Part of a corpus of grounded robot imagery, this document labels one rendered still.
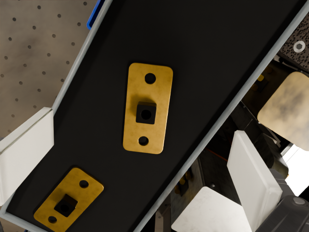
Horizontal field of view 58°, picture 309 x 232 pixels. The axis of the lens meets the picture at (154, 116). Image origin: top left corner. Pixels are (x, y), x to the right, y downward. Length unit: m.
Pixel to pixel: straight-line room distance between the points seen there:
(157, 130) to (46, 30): 0.55
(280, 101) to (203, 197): 0.15
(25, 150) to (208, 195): 0.24
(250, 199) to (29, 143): 0.13
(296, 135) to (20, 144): 0.31
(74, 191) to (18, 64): 0.55
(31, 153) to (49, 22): 0.59
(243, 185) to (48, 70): 0.66
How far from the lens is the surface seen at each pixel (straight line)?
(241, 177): 0.18
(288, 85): 0.36
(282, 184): 0.17
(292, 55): 0.33
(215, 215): 0.38
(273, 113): 0.36
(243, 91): 0.25
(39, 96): 0.81
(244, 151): 0.18
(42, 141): 0.20
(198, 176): 0.38
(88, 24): 0.63
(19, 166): 0.17
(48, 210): 0.33
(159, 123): 0.25
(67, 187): 0.31
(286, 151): 0.48
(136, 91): 0.25
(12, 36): 0.80
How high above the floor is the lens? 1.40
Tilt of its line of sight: 69 degrees down
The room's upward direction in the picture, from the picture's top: 173 degrees counter-clockwise
